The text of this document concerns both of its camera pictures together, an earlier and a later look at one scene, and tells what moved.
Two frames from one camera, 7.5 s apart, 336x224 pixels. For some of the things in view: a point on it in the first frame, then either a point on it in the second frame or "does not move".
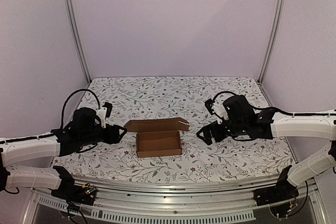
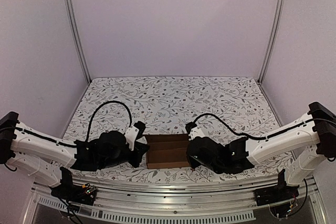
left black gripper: [113, 130] to [139, 153]
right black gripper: [213, 130] to [192, 151]
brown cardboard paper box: [159, 137] to [169, 150]
